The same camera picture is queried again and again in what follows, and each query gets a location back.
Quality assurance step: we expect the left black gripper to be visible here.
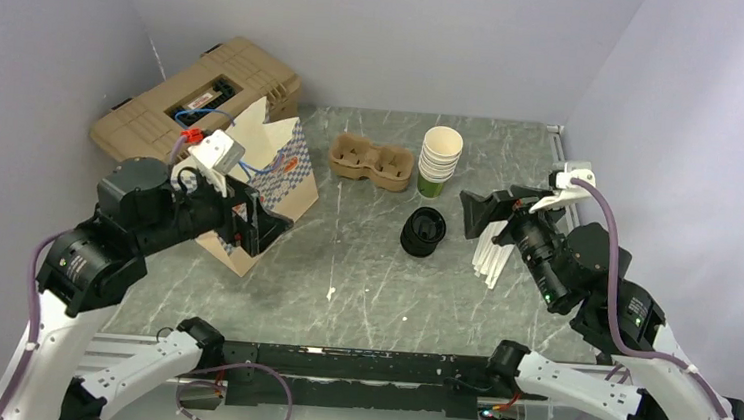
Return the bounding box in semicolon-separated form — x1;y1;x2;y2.
136;156;299;263

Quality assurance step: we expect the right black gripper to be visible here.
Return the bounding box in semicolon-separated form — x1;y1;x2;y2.
448;178;573;307

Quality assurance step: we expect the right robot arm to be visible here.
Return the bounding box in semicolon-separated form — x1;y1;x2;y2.
459;185;744;420

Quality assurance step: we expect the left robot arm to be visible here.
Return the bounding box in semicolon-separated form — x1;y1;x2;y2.
0;157;293;420

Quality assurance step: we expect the bundle of white straws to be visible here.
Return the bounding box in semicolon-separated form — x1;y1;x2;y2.
471;220;515;290

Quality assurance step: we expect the blue checkered paper bag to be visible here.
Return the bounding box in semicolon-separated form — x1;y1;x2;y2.
171;98;319;277

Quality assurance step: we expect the stack of paper cups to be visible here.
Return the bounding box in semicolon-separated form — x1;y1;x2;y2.
416;126;464;199

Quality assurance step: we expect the stack of black lids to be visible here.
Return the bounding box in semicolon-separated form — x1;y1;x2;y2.
400;206;447;258

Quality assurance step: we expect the brown cardboard cup carrier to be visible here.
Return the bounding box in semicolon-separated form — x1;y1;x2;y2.
328;133;415;192

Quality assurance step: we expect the tan plastic toolbox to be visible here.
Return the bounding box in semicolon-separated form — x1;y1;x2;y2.
90;37;302;161

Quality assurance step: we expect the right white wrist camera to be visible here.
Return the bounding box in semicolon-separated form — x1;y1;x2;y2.
529;160;596;214

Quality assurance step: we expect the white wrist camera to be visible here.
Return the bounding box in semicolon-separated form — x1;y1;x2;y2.
188;130;245;197
529;160;596;214

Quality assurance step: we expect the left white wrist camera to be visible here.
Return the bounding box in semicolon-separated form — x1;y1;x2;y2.
188;130;245;197

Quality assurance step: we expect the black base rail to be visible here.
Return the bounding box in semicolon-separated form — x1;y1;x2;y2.
151;314;536;420

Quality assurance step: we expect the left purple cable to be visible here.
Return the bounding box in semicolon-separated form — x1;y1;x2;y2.
0;225;72;420

